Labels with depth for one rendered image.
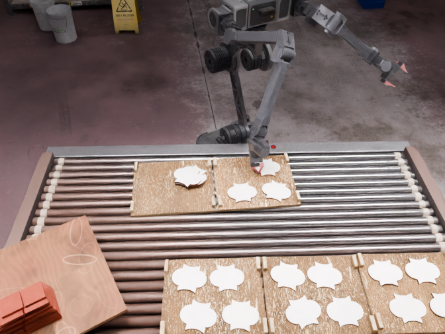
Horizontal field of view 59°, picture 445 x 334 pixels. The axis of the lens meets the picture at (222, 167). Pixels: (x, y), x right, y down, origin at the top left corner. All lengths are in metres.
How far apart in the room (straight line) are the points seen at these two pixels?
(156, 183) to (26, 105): 2.63
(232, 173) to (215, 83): 2.40
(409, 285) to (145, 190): 1.28
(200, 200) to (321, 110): 2.43
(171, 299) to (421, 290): 1.03
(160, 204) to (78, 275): 0.52
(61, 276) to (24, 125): 2.67
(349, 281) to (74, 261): 1.14
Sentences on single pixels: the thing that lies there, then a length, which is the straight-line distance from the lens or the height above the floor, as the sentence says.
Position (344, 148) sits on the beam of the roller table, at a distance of 2.37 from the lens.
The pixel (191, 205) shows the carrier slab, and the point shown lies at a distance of 1.95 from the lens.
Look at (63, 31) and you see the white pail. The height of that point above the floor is 0.16.
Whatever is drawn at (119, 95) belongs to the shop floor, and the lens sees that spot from 4.32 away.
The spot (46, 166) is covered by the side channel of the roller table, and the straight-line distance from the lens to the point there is 2.27.
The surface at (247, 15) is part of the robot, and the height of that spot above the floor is 1.46.
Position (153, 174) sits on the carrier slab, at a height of 0.94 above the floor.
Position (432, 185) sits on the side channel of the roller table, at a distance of 2.29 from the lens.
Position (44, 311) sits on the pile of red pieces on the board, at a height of 1.14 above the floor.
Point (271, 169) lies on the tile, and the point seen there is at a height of 0.95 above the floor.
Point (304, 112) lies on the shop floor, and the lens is 4.07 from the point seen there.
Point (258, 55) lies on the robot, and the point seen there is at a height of 1.18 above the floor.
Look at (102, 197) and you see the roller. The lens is 2.08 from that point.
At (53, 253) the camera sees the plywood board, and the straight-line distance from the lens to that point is 1.79.
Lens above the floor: 2.46
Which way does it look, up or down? 46 degrees down
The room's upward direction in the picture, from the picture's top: 1 degrees clockwise
